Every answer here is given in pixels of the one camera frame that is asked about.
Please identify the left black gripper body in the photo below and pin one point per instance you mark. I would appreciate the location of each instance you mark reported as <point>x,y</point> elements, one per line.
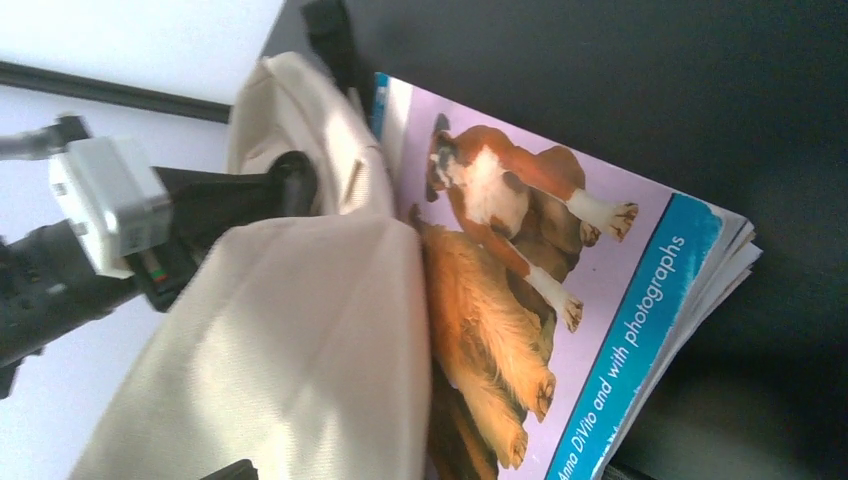
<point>49,288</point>

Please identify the beige canvas backpack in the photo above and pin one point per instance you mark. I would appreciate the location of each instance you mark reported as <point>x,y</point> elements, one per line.
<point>302,343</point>

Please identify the dog bark reader book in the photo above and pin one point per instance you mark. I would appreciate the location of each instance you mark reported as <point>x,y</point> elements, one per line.
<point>560,287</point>

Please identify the black frame post left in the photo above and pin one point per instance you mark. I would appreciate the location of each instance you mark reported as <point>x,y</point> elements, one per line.
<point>57,83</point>

